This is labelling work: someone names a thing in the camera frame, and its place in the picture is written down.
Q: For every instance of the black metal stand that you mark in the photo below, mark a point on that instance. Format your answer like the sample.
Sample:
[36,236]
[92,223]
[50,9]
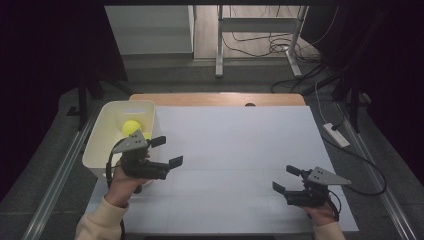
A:
[354,106]
[82,100]

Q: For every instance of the white board mat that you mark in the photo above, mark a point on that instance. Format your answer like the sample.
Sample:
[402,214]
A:
[216,160]

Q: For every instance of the person's left hand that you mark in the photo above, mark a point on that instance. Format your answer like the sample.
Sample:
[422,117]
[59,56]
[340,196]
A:
[120,188]

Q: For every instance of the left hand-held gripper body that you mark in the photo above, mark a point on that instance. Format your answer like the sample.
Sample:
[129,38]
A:
[133,143]

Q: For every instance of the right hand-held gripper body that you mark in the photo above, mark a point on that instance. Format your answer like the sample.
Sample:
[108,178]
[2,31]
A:
[323,176]

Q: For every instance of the white power strip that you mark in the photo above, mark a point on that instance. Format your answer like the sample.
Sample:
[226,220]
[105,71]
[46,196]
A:
[336,135]

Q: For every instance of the white plastic bin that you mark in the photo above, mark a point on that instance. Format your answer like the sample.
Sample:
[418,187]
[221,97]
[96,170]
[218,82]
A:
[100,143]

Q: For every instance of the white metal desk frame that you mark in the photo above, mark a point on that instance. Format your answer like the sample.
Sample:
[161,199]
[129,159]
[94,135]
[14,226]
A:
[256,25]

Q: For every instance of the dark curtain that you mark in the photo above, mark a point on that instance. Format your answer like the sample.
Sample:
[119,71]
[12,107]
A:
[393,66]
[40,66]

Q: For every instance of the aluminium floor rail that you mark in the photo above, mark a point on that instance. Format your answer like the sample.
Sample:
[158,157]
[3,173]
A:
[390,200]
[56,180]

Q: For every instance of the dark round table grommet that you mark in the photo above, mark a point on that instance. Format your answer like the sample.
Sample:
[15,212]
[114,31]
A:
[250,104]

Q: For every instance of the person's right hand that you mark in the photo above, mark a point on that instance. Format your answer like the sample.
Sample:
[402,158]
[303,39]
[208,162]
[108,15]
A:
[319,213]

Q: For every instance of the white cabinet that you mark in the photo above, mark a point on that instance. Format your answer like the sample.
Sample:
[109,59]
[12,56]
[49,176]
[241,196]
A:
[150,30]

